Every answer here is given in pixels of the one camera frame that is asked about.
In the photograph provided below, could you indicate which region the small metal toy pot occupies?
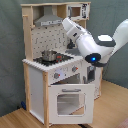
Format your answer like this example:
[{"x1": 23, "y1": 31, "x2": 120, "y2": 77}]
[{"x1": 42, "y1": 50, "x2": 57, "y2": 61}]

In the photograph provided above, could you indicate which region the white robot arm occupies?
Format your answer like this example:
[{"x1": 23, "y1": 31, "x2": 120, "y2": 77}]
[{"x1": 62, "y1": 18, "x2": 128, "y2": 67}]

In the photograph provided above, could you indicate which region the wooden toy kitchen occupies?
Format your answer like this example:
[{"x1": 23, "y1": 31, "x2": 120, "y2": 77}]
[{"x1": 22, "y1": 2, "x2": 102, "y2": 126}]

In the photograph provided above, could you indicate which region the black toy stovetop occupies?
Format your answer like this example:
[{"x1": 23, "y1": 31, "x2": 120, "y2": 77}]
[{"x1": 34, "y1": 53, "x2": 71, "y2": 67}]

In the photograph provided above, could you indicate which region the right red stove knob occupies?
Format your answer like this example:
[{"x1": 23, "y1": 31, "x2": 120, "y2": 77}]
[{"x1": 72, "y1": 66, "x2": 78, "y2": 72}]

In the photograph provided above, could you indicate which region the red stove knob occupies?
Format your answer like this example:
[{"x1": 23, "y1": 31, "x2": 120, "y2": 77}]
[
  {"x1": 72, "y1": 66, "x2": 78, "y2": 72},
  {"x1": 54, "y1": 73, "x2": 60, "y2": 79}
]

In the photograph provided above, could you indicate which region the left red stove knob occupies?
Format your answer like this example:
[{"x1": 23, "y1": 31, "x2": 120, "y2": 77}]
[{"x1": 54, "y1": 73, "x2": 60, "y2": 79}]

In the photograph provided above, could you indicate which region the grey toy sink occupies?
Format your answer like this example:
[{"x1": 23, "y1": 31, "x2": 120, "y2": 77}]
[{"x1": 65, "y1": 48, "x2": 81, "y2": 56}]

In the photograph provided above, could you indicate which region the black toy faucet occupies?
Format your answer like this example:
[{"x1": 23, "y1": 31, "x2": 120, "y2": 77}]
[{"x1": 67, "y1": 39, "x2": 75, "y2": 49}]

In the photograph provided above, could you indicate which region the grey toy dishwasher panel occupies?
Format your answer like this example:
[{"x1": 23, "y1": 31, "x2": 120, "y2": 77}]
[{"x1": 87, "y1": 66, "x2": 96, "y2": 83}]

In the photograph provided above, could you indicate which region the white oven door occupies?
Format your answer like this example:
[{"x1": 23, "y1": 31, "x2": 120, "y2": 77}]
[{"x1": 49, "y1": 84, "x2": 95, "y2": 124}]

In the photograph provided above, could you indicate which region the grey range hood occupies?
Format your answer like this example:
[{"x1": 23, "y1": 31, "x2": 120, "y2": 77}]
[{"x1": 35, "y1": 6, "x2": 63, "y2": 27}]

